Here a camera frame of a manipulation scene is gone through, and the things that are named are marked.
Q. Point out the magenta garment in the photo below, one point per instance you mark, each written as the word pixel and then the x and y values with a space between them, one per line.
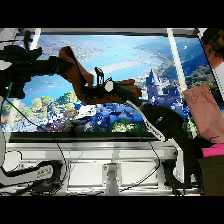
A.
pixel 213 150

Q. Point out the pink garment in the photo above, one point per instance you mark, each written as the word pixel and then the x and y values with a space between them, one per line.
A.
pixel 206 113

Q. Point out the brown garment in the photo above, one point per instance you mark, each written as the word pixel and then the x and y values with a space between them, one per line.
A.
pixel 78 78

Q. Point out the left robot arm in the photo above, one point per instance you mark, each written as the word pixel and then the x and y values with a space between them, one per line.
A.
pixel 36 68

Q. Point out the black garment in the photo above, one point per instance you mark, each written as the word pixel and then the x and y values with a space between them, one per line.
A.
pixel 18 51

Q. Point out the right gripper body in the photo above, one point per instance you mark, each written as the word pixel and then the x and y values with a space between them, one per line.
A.
pixel 96 92

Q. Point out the silver frame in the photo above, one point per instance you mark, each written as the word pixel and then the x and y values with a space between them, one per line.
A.
pixel 133 146

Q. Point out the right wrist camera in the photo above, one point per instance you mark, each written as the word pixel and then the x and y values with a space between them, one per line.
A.
pixel 99 76

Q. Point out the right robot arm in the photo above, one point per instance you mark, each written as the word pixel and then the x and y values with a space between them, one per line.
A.
pixel 170 121

